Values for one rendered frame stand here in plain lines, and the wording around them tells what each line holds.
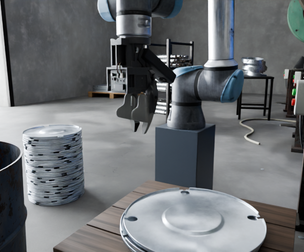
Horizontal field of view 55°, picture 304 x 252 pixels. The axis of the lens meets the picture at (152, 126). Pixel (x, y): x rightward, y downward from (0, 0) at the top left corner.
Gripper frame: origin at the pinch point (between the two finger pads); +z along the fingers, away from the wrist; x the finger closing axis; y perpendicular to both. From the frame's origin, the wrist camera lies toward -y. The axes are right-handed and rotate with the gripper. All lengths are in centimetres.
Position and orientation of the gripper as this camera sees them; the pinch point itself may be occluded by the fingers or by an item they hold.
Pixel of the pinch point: (141, 126)
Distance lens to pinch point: 69.0
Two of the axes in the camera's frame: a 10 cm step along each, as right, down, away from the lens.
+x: 7.0, 1.5, -7.0
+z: 0.0, 9.8, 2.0
